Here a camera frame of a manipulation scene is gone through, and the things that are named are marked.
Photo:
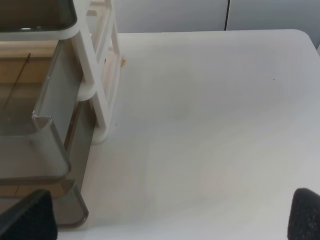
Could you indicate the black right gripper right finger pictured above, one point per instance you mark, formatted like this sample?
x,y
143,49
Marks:
x,y
304,218

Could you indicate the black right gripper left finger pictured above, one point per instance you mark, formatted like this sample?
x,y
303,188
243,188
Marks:
x,y
32,218

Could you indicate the smoky drawer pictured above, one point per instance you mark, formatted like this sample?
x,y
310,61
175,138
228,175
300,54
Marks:
x,y
70,210
38,20
39,84

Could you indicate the white drawer cabinet frame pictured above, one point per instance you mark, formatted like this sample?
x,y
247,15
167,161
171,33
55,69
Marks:
x,y
98,49

